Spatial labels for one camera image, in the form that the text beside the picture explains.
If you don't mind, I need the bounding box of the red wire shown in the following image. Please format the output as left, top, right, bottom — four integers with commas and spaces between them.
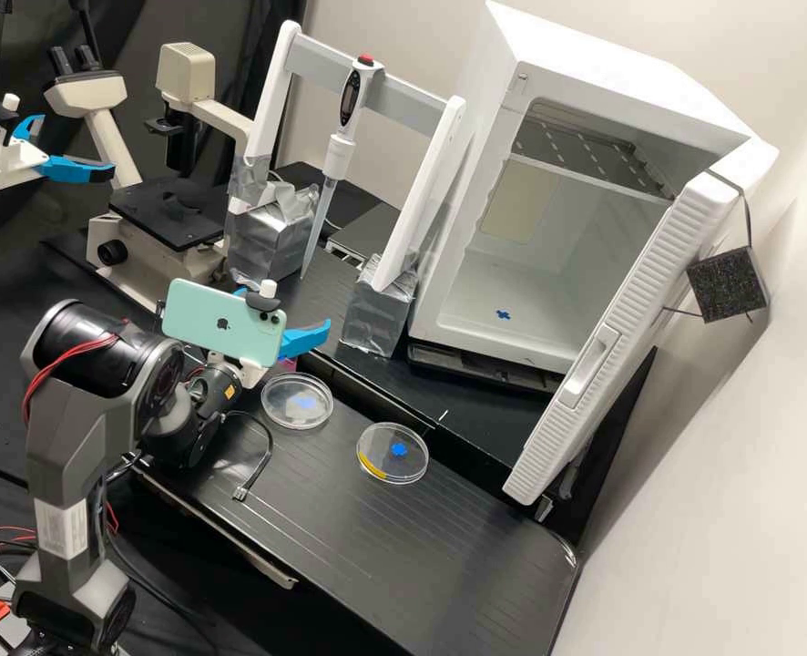
0, 523, 37, 567

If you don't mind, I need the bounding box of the incubator door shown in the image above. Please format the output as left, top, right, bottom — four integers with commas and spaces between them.
501, 170, 771, 507

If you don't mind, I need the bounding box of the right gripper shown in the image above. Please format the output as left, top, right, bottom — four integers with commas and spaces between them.
205, 318, 333, 389

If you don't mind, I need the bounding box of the petri dish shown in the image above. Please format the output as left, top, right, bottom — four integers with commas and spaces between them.
260, 374, 336, 431

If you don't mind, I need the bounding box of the right wrist camera phone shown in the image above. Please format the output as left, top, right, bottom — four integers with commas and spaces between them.
159, 275, 289, 364

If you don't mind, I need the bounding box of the white incubator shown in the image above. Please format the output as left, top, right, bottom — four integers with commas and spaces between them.
406, 0, 781, 395

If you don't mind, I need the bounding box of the left phone holder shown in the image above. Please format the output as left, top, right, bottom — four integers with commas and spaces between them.
0, 93, 24, 149

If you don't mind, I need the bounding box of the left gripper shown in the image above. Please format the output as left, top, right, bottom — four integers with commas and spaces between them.
0, 114, 116, 190

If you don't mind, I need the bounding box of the black cable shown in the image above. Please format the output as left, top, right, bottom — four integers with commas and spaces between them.
228, 409, 276, 504

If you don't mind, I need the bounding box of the pipette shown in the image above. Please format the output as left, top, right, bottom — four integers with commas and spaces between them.
300, 54, 386, 281

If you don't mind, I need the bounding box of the white pipette stand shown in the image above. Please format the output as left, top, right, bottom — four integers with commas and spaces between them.
228, 19, 470, 358

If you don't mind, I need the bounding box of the cream microscope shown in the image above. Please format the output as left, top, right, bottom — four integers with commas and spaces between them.
42, 42, 268, 296

